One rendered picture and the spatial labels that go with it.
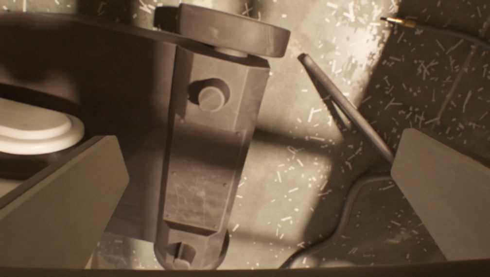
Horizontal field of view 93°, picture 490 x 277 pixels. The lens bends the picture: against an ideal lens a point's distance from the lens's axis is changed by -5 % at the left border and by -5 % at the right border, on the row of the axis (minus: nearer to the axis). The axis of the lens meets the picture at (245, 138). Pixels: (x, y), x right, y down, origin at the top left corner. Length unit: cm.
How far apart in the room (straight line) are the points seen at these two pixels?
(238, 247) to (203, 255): 31
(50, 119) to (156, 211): 28
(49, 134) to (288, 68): 46
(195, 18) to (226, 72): 9
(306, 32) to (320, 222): 54
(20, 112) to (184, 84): 23
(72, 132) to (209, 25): 25
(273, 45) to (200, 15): 12
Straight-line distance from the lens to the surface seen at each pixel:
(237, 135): 42
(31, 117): 44
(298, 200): 75
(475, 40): 74
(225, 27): 38
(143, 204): 59
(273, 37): 40
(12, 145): 40
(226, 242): 70
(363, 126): 58
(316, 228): 83
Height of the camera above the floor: 58
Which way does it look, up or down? 65 degrees down
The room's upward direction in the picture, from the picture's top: 174 degrees counter-clockwise
